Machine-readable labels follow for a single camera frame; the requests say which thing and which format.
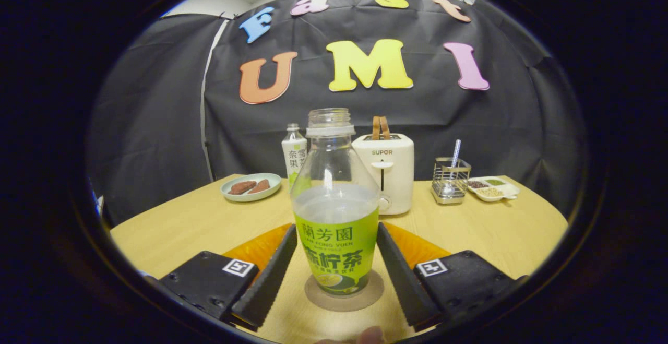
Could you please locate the green label juice bottle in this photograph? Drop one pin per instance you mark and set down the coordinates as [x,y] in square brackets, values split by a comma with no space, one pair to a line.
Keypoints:
[336,250]

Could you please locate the white toaster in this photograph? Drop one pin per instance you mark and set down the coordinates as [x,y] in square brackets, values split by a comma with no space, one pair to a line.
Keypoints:
[396,177]

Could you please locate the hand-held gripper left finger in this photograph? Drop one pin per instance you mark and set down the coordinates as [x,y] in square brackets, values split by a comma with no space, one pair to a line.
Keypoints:
[269,279]

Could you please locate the white divided dish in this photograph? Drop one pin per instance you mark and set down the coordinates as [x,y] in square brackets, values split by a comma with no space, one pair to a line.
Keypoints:
[510,191]

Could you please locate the metal spoon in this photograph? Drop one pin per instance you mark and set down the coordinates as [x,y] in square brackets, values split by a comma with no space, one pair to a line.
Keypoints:
[456,151]

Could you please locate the brown toast slices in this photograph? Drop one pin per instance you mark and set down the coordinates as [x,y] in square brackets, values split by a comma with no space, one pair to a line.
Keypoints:
[381,127]

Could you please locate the white label drink bottle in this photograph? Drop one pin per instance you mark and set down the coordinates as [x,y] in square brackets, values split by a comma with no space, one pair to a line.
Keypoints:
[293,156]

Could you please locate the round brown coaster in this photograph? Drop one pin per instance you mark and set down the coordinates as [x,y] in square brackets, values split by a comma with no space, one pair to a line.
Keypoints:
[318,299]

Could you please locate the wooden table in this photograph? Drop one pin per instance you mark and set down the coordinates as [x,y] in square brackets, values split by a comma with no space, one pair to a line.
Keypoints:
[496,234]

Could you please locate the brown food piece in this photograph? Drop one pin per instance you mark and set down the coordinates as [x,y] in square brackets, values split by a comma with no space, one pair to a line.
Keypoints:
[241,187]
[262,186]

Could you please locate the pale green plate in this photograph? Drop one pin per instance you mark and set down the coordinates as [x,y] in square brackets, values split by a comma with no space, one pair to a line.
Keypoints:
[250,197]

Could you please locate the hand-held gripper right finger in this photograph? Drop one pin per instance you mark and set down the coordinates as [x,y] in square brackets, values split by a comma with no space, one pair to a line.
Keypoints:
[404,279]

